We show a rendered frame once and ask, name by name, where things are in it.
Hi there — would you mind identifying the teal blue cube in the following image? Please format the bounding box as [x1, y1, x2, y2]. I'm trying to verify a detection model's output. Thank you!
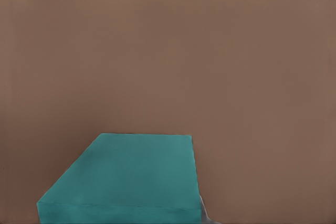
[36, 132, 202, 224]

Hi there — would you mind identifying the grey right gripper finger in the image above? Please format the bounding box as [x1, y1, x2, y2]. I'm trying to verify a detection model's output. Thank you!
[198, 194, 214, 223]

